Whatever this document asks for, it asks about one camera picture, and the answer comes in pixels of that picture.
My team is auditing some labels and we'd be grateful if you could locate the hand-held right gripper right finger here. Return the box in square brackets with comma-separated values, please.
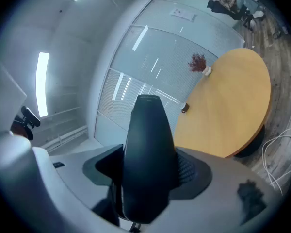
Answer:
[147, 146, 285, 233]

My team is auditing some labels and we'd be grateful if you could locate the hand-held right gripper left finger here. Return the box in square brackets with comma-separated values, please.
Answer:
[49, 144, 125, 210]

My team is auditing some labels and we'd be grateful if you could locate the black case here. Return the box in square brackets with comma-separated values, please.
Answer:
[123, 94, 178, 225]

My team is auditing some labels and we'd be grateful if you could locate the round wooden table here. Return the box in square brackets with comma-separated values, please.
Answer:
[173, 48, 272, 159]

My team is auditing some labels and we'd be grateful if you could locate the red plant in white vase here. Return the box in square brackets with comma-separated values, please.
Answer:
[188, 53, 213, 77]

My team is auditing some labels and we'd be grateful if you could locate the white paper sign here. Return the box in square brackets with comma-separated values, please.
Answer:
[170, 8, 197, 21]

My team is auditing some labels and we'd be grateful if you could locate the white cable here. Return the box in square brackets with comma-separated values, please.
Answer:
[261, 127, 291, 196]

